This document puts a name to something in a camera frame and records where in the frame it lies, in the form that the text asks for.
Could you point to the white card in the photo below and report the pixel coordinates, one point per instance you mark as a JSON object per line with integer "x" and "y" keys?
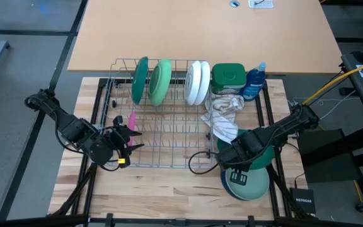
{"x": 362, "y": 71}

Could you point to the dark green plate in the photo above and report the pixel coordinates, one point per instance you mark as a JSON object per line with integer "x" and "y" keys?
{"x": 139, "y": 82}
{"x": 265, "y": 159}

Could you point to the white striped dish towel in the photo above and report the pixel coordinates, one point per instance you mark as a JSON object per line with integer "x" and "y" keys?
{"x": 225, "y": 124}

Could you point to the light wooden desk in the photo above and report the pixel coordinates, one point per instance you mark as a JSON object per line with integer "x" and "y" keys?
{"x": 169, "y": 25}

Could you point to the green wipes container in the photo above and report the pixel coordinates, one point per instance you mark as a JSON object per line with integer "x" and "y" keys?
{"x": 228, "y": 77}

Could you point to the light green plate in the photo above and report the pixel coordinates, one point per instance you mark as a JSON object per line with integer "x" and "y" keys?
{"x": 161, "y": 82}

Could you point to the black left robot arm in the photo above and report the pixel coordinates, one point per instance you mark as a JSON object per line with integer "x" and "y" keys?
{"x": 71, "y": 126}

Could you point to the pink plate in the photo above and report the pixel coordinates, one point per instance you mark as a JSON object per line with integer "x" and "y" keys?
{"x": 132, "y": 121}

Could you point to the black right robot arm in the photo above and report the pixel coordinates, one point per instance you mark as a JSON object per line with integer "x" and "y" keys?
{"x": 282, "y": 129}

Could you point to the black side desk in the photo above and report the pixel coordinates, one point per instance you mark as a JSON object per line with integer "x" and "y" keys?
{"x": 358, "y": 94}

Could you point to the black power adapter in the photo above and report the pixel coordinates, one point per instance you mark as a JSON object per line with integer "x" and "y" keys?
{"x": 347, "y": 91}

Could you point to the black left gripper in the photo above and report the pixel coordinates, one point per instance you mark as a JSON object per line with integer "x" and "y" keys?
{"x": 118, "y": 142}

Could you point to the black Netgear box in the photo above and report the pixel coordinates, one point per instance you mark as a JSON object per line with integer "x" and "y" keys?
{"x": 302, "y": 201}

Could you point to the white desk power outlet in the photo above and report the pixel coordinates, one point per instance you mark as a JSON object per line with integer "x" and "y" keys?
{"x": 260, "y": 3}

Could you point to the pale mint plate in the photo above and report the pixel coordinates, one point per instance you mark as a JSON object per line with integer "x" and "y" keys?
{"x": 254, "y": 187}

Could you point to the blue dish soap bottle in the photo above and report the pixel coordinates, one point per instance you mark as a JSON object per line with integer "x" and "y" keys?
{"x": 253, "y": 85}

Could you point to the white plate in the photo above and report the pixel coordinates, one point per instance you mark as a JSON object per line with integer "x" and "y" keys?
{"x": 206, "y": 82}
{"x": 191, "y": 83}

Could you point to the black aluminium table frame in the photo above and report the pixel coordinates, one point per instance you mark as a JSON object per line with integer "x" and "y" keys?
{"x": 169, "y": 223}

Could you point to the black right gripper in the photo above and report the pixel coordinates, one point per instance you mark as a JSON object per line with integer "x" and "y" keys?
{"x": 235, "y": 160}

